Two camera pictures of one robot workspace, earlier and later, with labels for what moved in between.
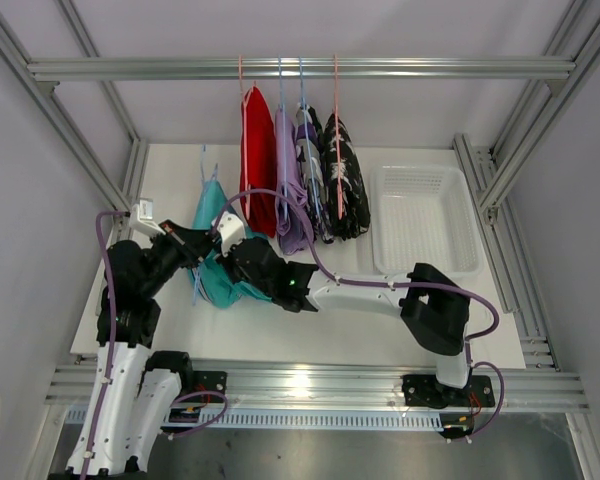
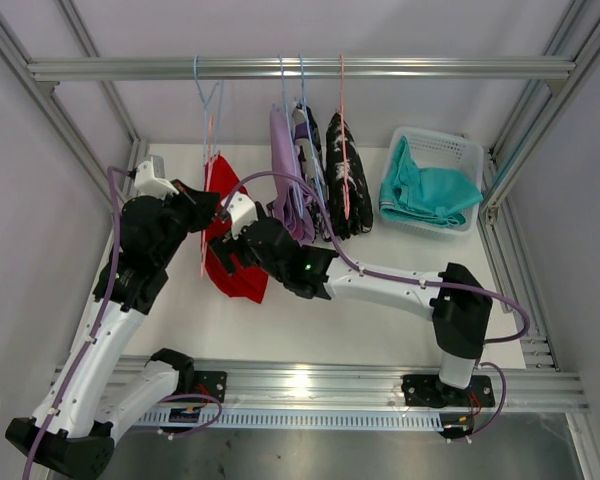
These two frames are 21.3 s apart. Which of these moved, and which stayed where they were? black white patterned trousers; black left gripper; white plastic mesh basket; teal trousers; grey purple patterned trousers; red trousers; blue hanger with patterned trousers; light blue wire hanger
Moved: white plastic mesh basket; red trousers; light blue wire hanger; black left gripper; teal trousers
Stayed: blue hanger with patterned trousers; grey purple patterned trousers; black white patterned trousers
